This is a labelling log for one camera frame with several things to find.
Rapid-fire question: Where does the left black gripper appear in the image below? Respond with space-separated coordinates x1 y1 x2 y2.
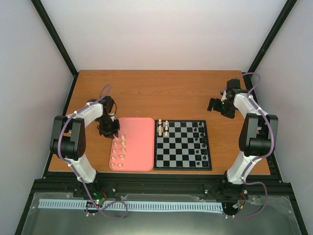
97 116 121 139

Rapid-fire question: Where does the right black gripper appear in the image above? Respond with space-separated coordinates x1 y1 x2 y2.
207 98 235 119

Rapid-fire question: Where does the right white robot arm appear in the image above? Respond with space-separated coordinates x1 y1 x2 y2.
207 79 278 199

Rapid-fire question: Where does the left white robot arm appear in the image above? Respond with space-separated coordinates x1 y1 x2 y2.
50 96 120 197

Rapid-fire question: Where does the black white chess board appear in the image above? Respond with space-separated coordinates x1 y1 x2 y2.
154 120 212 171

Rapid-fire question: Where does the pink plastic tray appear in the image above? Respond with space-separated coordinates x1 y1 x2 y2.
109 117 155 172

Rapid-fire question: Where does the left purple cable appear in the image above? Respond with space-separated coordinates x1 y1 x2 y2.
57 84 128 220

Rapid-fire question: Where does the light blue slotted cable duct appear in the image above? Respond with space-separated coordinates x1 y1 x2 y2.
38 199 223 213

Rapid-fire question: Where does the black aluminium frame rail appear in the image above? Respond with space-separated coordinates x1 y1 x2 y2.
31 171 293 199

